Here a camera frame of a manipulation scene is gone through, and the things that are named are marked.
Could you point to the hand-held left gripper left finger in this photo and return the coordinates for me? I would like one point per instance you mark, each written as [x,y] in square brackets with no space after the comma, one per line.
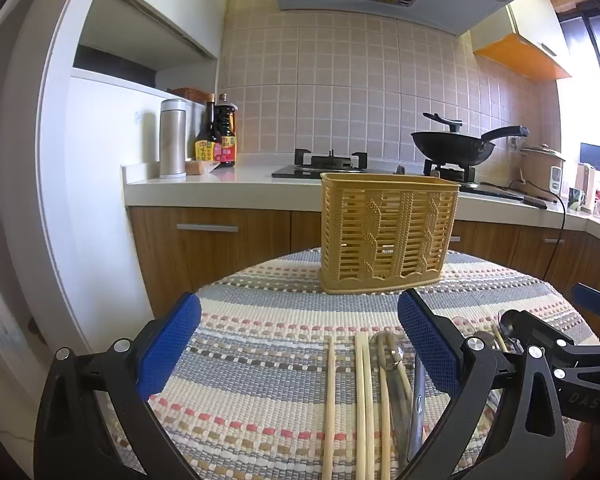
[172,345]

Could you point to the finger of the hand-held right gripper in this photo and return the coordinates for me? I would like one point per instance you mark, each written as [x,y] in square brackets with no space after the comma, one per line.
[597,300]
[555,332]

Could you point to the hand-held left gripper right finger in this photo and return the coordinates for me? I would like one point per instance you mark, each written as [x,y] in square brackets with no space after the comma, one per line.
[430,345]

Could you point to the bamboo chopstick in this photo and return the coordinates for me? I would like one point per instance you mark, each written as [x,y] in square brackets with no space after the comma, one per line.
[329,410]
[500,340]
[384,425]
[405,377]
[368,410]
[360,410]

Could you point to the metal spoon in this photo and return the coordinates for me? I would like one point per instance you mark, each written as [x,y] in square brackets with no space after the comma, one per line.
[387,342]
[418,410]
[504,319]

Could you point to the yellow plastic utensil basket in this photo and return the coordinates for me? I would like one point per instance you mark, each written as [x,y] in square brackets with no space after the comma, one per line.
[390,230]

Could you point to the wooden kitchen base cabinet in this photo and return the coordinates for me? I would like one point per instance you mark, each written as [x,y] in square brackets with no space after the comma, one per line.
[205,270]

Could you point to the dark mug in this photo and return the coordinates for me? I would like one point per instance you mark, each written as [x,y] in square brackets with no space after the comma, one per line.
[576,199]

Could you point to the striped woven table mat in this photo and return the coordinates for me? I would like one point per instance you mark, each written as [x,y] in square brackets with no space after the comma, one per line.
[280,320]

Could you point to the white electric kettle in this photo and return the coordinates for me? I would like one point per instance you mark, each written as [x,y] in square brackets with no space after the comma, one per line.
[586,185]

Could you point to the beige rice cooker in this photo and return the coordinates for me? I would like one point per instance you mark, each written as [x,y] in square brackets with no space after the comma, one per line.
[537,175]

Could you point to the small tan object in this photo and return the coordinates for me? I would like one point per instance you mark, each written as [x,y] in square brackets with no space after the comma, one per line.
[200,167]

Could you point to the black wok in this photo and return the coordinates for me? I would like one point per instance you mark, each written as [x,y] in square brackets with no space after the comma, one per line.
[450,147]

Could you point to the steel thermos flask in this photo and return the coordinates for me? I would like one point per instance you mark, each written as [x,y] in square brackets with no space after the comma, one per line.
[173,140]

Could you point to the slim dark sauce bottle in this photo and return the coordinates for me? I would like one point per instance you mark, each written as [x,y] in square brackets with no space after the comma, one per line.
[206,135]

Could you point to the black gas cooktop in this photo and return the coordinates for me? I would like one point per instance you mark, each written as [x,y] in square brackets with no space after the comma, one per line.
[305,170]

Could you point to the kitchen window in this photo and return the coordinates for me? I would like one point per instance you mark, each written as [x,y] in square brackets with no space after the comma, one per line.
[590,85]

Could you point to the large dark sauce bottle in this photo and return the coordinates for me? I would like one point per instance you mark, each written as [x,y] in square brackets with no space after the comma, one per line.
[226,135]

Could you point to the black spatula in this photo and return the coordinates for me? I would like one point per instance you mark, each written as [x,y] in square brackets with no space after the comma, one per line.
[445,121]

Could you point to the brown wicker basket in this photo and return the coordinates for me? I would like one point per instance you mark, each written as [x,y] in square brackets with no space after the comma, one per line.
[190,95]

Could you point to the white built-in shelf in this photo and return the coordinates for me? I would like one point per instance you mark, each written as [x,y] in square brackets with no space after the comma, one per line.
[130,95]

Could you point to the white wall socket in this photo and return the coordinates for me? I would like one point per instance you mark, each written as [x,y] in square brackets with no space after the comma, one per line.
[516,143]

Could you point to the orange wall cabinet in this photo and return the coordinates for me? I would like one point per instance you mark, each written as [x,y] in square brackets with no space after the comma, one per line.
[520,55]

